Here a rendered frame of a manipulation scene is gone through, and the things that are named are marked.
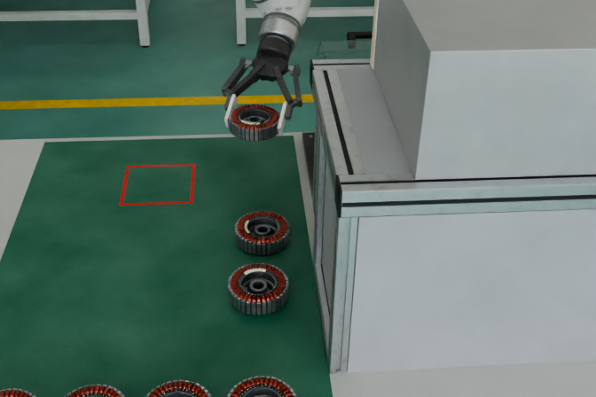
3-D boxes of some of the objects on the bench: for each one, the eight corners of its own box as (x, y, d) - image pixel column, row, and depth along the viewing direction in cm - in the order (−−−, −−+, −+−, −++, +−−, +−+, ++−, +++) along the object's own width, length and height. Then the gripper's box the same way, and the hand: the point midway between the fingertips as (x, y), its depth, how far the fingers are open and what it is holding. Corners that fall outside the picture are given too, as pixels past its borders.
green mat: (44, 142, 189) (44, 142, 189) (293, 136, 193) (293, 135, 193) (-82, 479, 110) (-82, 478, 110) (341, 455, 115) (341, 454, 115)
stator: (287, 221, 163) (287, 207, 161) (292, 255, 154) (292, 241, 152) (234, 224, 162) (233, 209, 160) (235, 258, 153) (235, 243, 151)
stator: (294, 311, 140) (294, 296, 138) (233, 321, 138) (232, 306, 136) (281, 272, 149) (281, 257, 147) (223, 280, 147) (223, 265, 145)
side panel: (312, 265, 152) (317, 122, 134) (327, 264, 152) (335, 121, 134) (329, 373, 128) (338, 218, 111) (347, 372, 129) (358, 217, 111)
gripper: (326, 60, 178) (306, 144, 168) (230, 48, 182) (204, 128, 172) (325, 41, 171) (303, 127, 162) (223, 28, 175) (198, 111, 166)
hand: (254, 120), depth 168 cm, fingers closed on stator, 11 cm apart
